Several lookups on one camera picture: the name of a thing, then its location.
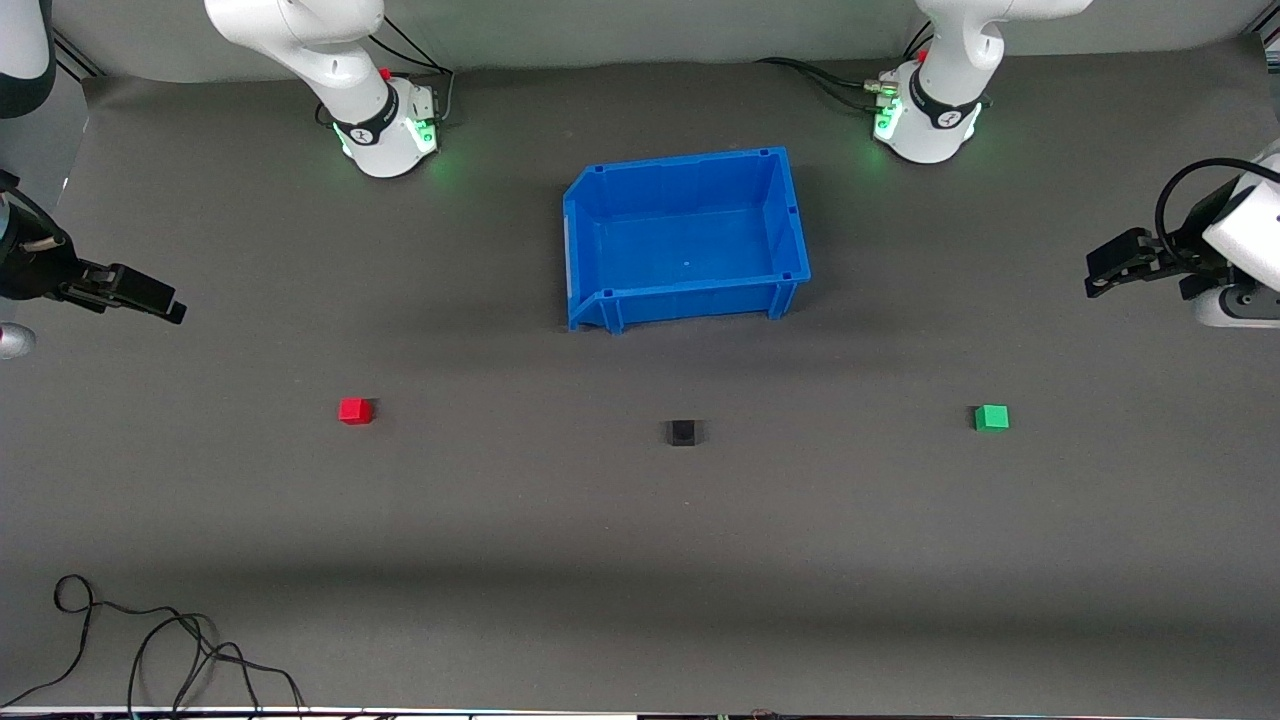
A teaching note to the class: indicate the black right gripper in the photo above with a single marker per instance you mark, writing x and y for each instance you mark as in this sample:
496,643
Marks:
30,270

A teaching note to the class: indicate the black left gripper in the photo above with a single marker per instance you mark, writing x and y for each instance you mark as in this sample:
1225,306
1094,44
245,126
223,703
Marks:
1186,259

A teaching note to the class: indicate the small green cube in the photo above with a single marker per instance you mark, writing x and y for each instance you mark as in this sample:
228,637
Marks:
992,418

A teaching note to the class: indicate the small red cube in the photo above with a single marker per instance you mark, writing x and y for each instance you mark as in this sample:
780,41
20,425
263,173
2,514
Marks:
354,411

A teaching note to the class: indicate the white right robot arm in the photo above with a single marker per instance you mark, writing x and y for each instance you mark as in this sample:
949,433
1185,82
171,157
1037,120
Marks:
330,60

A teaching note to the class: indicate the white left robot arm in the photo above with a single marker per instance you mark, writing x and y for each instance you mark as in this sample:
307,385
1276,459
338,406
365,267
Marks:
950,60

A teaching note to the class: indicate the small black cube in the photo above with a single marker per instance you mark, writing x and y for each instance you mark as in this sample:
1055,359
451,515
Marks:
683,433

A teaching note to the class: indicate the blue plastic storage bin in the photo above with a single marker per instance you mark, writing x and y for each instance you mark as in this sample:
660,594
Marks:
690,250

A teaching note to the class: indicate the dark grey table mat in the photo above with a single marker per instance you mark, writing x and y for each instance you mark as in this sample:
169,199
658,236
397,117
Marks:
640,560

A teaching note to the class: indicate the aluminium frame rail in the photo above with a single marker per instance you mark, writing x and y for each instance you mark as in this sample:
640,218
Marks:
1265,38
78,58

